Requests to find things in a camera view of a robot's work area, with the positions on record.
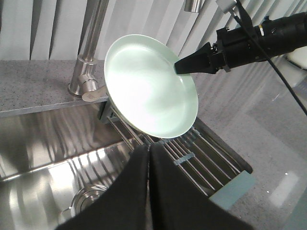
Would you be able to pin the white pleated curtain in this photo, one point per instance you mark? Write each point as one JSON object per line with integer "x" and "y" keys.
{"x": 58, "y": 29}

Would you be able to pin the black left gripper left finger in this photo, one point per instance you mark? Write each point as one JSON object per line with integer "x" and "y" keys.
{"x": 122, "y": 206}

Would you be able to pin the stainless steel faucet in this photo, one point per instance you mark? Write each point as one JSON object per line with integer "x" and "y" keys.
{"x": 91, "y": 57}

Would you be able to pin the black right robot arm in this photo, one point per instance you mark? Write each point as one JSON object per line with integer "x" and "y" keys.
{"x": 277, "y": 37}

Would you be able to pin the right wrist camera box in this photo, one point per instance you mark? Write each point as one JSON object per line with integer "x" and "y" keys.
{"x": 226, "y": 5}

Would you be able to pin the grey sink drying rack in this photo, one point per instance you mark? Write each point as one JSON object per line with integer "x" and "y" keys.
{"x": 212, "y": 166}

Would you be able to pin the round steel sink drain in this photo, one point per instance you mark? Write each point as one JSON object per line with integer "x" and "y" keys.
{"x": 83, "y": 199}

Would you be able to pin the stainless steel sink basin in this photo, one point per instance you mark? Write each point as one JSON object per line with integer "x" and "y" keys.
{"x": 47, "y": 157}

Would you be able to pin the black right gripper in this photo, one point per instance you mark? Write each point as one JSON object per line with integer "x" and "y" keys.
{"x": 232, "y": 49}

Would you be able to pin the light green round plate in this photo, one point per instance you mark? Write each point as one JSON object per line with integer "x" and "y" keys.
{"x": 162, "y": 118}

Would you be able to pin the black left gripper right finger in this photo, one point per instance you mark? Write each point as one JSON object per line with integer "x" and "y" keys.
{"x": 177, "y": 204}

